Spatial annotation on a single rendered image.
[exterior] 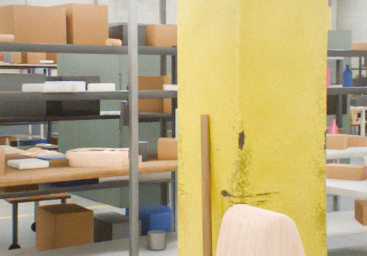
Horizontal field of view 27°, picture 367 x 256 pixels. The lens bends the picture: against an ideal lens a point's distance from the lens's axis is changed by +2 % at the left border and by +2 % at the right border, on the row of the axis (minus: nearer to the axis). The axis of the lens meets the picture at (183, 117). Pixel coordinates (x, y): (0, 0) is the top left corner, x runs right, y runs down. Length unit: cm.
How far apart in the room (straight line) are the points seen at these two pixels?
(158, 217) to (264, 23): 439
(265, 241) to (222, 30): 140
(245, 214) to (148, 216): 562
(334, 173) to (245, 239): 382
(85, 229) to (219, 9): 414
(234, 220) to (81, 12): 534
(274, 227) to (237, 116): 134
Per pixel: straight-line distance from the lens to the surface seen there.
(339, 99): 844
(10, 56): 1091
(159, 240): 513
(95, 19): 582
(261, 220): 44
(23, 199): 647
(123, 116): 438
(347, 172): 424
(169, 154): 516
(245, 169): 179
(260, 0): 181
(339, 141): 594
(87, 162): 479
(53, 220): 577
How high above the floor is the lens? 146
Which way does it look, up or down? 3 degrees down
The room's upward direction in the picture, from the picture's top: straight up
